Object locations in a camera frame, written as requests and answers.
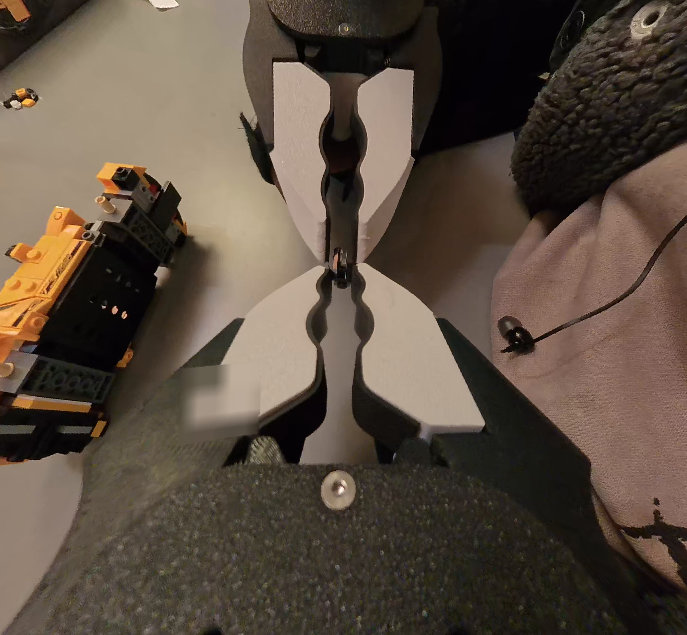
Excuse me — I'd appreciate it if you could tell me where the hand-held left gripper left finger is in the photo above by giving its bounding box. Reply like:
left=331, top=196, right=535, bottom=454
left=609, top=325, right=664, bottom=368
left=221, top=266, right=329, bottom=464

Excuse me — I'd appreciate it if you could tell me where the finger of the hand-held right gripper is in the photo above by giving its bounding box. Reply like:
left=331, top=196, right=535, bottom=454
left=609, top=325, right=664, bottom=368
left=351, top=67, right=417, bottom=264
left=272, top=59, right=340, bottom=267

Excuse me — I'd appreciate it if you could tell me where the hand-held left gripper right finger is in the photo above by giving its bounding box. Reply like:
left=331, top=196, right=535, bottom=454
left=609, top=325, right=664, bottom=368
left=350, top=263, right=487, bottom=463

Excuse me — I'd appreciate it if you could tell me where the small black lego piece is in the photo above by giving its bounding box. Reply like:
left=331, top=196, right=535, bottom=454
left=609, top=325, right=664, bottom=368
left=330, top=249, right=352, bottom=289

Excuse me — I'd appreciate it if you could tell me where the orange black lego car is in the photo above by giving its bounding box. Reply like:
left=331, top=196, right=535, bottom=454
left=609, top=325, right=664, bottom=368
left=0, top=162, right=189, bottom=465

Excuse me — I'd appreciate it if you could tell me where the lego set box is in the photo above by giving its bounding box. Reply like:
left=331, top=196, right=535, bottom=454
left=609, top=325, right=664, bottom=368
left=0, top=0, right=109, bottom=71

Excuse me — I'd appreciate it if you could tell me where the black wired earphone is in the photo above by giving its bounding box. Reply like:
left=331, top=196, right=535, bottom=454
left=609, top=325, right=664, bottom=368
left=496, top=214, right=687, bottom=355

